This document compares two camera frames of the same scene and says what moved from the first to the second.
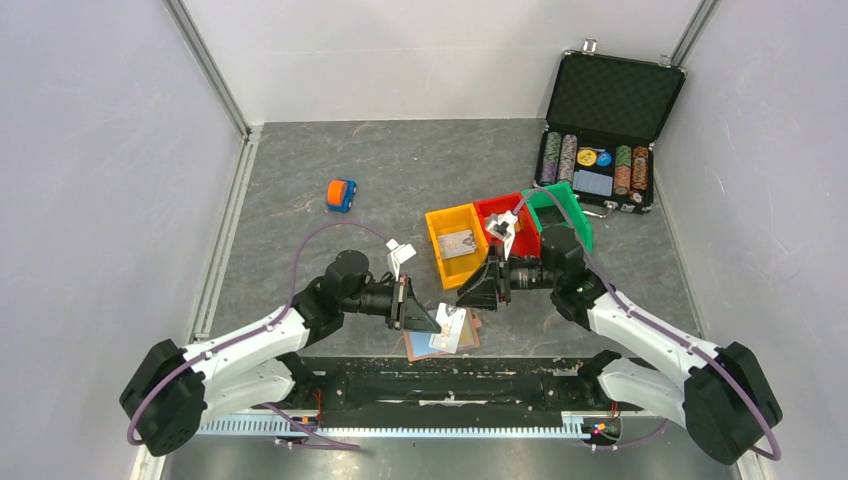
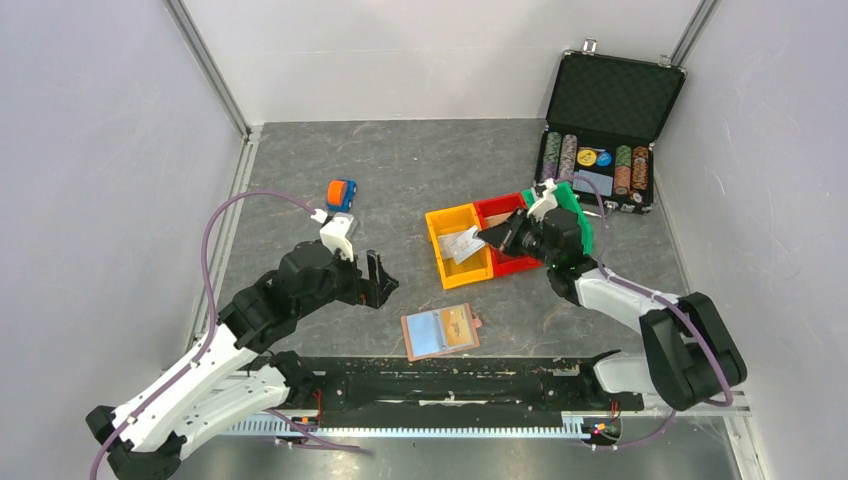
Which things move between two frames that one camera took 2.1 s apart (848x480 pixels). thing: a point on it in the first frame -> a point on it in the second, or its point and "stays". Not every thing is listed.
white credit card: [450, 329] -> [466, 244]
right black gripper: [483, 295] -> [505, 234]
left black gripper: [416, 318] -> [363, 290]
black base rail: [461, 388] stays
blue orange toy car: [340, 195] stays
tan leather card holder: [458, 332] stays
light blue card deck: [591, 182] stays
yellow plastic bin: [456, 270] stays
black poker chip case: [604, 114] stays
